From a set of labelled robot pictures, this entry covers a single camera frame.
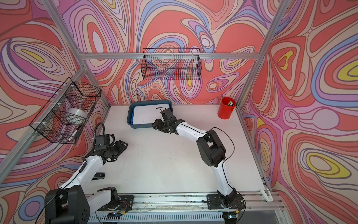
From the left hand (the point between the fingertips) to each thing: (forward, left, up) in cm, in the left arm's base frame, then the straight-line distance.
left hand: (126, 146), depth 87 cm
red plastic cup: (+33, -71, +1) cm, 78 cm away
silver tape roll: (+7, +20, +24) cm, 32 cm away
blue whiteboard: (+29, -8, -3) cm, 30 cm away
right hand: (+11, -18, +3) cm, 21 cm away
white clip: (-26, -82, -6) cm, 86 cm away
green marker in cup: (+34, -73, +6) cm, 81 cm away
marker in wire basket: (-5, +22, +18) cm, 29 cm away
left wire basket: (+3, +24, +26) cm, 36 cm away
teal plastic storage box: (+46, +8, -6) cm, 48 cm away
